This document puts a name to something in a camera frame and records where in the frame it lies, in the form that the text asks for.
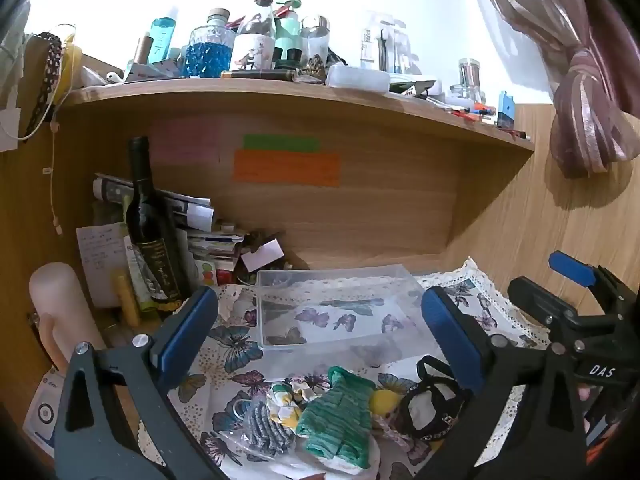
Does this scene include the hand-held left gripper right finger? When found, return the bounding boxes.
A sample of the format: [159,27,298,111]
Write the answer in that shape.
[415,286,588,480]

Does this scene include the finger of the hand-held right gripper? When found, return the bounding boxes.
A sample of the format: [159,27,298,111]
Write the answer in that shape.
[548,251,621,311]
[507,275,606,346]

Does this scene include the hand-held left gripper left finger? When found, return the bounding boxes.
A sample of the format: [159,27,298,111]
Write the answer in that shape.
[52,286,228,480]

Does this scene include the clear plastic container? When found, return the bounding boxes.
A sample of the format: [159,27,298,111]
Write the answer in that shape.
[256,264,441,353]

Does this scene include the pink bead bracelet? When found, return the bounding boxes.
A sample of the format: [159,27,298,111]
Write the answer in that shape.
[371,412,408,448]

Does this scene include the floral fabric scrunchie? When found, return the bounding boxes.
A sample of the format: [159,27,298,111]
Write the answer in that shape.
[265,375,333,428]

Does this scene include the green knitted doll garment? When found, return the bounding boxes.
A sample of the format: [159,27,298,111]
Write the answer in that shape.
[295,366,377,471]

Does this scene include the white sock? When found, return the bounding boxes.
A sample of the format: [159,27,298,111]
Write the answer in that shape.
[280,452,383,478]

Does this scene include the butterfly print tablecloth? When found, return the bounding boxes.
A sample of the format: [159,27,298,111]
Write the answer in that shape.
[135,257,551,480]

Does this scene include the yellow tube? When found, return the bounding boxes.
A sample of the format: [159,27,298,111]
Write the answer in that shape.
[112,267,142,326]

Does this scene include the orange cloth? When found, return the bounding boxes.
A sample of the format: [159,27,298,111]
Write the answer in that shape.
[587,410,636,461]

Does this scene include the pile of papers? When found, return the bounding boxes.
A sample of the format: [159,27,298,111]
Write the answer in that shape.
[185,217,251,286]

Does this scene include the dark wine bottle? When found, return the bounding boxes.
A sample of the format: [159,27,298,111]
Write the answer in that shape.
[125,136,188,317]

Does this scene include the white folded card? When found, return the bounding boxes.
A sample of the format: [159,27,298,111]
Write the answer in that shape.
[240,240,285,272]

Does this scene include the white handwritten note sheet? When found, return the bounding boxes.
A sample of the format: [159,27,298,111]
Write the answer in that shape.
[76,222,133,308]

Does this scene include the rolled magazine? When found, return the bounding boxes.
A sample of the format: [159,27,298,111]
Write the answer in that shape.
[92,172,216,231]

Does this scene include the white blue sticker sheet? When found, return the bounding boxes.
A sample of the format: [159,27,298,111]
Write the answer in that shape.
[25,367,63,456]

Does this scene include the mauve striped curtain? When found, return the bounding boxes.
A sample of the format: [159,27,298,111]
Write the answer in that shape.
[460,0,640,178]

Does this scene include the orange sticky note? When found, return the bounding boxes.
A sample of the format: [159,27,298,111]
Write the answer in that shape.
[234,150,341,188]

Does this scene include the pink sticky note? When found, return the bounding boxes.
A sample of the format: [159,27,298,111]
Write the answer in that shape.
[150,122,221,166]

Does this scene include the round glass jar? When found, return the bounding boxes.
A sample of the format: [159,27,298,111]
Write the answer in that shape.
[449,84,487,105]

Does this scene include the green sticky note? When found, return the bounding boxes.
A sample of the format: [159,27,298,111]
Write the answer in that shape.
[243,135,321,152]

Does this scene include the tall clear jar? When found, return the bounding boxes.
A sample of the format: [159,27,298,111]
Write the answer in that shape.
[457,58,482,88]

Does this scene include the wooden shelf board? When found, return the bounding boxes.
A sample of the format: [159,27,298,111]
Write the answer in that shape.
[60,77,536,153]

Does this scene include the brown pen tube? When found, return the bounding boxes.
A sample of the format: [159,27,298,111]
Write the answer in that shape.
[221,70,296,81]

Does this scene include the white charger plug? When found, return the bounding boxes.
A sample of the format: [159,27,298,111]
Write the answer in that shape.
[0,107,21,153]

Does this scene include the clear lidded plastic box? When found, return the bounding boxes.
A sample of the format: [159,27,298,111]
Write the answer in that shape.
[326,63,391,93]

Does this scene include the glass bottle with blue beads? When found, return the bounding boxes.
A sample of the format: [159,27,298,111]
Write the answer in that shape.
[182,7,236,78]

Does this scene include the yellow headband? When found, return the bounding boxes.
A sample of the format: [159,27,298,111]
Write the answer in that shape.
[57,35,83,103]

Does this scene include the toothbrush blister pack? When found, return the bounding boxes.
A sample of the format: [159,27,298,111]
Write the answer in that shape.
[360,10,416,73]

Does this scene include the printed bottle with cork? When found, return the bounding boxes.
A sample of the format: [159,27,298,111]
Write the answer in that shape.
[231,0,278,72]

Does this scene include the blue liquid bottle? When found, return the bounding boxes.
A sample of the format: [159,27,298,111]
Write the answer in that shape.
[147,6,180,63]

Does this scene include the patterned headband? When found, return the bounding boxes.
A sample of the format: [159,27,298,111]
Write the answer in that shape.
[25,32,63,133]

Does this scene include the green pump bottle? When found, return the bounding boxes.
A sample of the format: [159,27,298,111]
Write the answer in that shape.
[274,0,303,68]

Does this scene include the glass jar with silver lid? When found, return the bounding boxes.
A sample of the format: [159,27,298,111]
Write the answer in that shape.
[300,15,331,66]

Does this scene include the white cord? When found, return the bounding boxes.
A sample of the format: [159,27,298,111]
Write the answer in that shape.
[44,110,63,235]

